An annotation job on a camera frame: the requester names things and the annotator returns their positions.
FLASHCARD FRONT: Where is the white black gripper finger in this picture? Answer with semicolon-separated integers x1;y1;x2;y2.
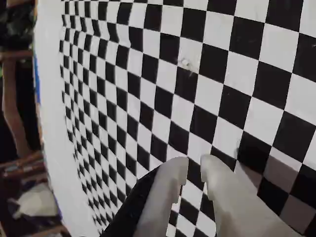
106;157;189;237

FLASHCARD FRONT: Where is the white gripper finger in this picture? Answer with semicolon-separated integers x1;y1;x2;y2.
200;154;302;237

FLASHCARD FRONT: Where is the black white checkerboard mat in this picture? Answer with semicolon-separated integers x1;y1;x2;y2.
33;0;316;237

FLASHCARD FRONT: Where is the wooden chair back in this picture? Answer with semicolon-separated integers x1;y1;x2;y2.
0;49;50;180

